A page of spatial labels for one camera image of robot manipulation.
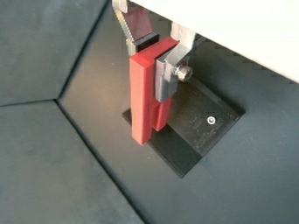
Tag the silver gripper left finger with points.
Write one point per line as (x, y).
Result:
(122, 8)

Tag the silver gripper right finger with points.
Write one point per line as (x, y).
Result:
(170, 69)

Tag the red double-square peg block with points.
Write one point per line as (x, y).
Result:
(150, 113)

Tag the black curved holder stand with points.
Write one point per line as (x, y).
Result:
(202, 116)

